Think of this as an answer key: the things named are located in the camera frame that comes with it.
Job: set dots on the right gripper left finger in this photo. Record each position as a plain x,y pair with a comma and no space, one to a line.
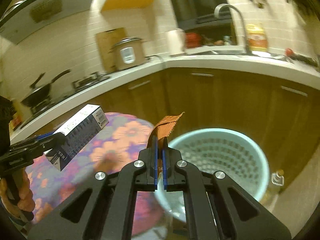
103,206

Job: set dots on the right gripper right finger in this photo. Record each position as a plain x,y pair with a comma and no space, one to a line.
216,207

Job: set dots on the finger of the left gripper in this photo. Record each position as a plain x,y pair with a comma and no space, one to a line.
42,136

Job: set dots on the black white carton box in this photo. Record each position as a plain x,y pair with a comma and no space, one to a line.
75,134

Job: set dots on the brown snack wrapper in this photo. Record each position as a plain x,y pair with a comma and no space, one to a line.
163,129

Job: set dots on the left hand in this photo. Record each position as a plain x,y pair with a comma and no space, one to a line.
26,202

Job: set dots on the black wok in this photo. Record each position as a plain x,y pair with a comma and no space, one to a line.
38,94

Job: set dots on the light blue plastic basket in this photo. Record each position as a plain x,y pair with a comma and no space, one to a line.
235,154

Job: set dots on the floral tablecloth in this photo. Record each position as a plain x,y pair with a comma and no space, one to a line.
118,144

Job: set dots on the gas stove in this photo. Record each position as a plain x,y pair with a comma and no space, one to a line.
77,86

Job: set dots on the glass oil bottle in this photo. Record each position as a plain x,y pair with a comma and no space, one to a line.
276,183

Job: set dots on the wooden cutting board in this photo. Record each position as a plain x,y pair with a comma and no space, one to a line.
105,41

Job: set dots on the brown rice cooker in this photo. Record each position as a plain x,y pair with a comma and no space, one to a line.
128,53

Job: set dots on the white electric kettle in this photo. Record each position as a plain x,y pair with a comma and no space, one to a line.
176,42

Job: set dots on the red pot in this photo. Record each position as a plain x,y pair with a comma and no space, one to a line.
193,40

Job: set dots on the yellow detergent bottle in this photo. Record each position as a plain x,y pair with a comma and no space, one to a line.
257,37

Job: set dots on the red tomato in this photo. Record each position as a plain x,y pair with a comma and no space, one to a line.
289,52

